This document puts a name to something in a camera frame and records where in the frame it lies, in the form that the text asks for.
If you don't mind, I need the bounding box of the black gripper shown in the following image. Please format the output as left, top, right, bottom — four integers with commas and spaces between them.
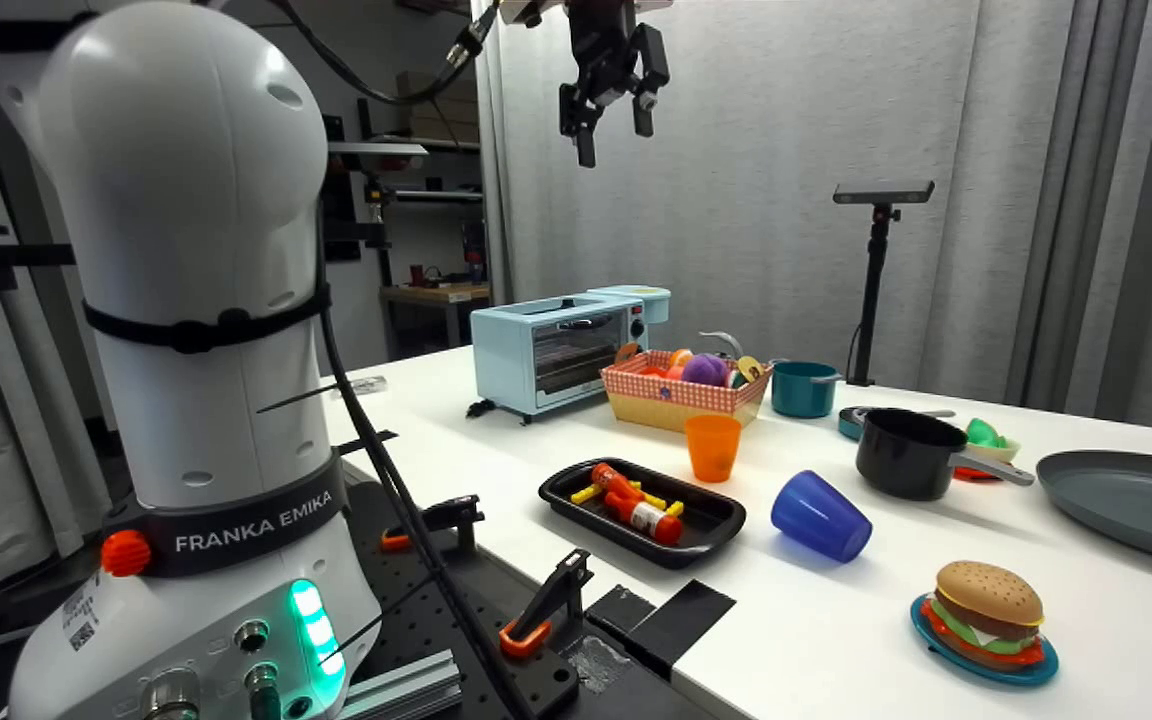
561, 0, 670, 170

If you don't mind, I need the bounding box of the orange plastic cup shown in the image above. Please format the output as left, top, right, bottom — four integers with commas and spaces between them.
685, 417, 743, 479

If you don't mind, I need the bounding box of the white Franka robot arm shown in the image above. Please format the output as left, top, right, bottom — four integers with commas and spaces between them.
8, 0, 462, 720

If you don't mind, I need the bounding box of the black plastic tray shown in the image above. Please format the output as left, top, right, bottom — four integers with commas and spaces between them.
541, 457, 746, 567

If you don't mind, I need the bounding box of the blue plastic cup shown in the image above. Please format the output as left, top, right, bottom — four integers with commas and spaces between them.
771, 471, 871, 564

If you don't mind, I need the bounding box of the light blue toy toaster oven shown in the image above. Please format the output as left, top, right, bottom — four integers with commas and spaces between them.
467, 285, 670, 420

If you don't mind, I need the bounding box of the purple plush ball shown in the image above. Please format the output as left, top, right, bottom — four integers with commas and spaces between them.
685, 352, 731, 385

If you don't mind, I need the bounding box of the red checkered food basket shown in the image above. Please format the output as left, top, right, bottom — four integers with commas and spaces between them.
598, 349, 766, 431

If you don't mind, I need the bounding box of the black tripod stand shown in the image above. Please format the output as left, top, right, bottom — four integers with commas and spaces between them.
833, 182, 937, 385

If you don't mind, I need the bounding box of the teal toy pot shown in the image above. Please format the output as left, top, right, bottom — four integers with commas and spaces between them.
771, 361, 841, 420

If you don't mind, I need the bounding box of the large red ketchup bottle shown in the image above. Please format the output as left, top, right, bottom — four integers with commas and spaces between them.
590, 464, 641, 519

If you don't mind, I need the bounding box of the small red sauce bottle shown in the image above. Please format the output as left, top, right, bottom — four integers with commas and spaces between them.
627, 503, 685, 544

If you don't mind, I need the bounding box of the orange black clamp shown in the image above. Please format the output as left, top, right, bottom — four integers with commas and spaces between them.
381, 496, 484, 558
495, 548, 590, 663

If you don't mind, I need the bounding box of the black toy pot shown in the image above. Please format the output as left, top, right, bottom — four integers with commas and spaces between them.
854, 407, 1030, 502

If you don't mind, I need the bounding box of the stack of coloured toy plates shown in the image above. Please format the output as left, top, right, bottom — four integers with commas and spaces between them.
951, 417, 1019, 485

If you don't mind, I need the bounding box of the toy hamburger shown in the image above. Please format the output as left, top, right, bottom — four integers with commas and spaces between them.
927, 559, 1045, 669

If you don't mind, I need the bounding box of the grey oval plate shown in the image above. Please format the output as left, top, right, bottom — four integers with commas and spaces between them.
1034, 449, 1152, 558

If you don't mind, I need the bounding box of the small teal plate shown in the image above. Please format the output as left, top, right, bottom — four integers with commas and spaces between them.
908, 597, 1059, 691

